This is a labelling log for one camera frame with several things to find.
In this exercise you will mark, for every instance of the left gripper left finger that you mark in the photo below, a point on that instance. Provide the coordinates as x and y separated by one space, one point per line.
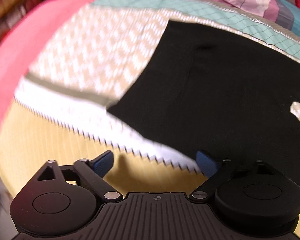
102 164

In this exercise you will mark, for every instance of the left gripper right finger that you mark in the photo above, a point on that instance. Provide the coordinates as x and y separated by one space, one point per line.
206 164

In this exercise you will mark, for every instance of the black pants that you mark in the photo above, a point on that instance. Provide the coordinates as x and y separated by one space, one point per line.
208 89

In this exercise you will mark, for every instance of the chevron patterned quilt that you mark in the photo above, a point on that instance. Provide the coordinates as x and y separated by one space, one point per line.
98 53

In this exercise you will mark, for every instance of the pink bed sheet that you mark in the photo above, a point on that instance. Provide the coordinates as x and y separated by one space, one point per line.
22 45

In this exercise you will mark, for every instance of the teal grey striped bedding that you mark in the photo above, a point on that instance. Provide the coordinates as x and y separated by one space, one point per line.
289 16

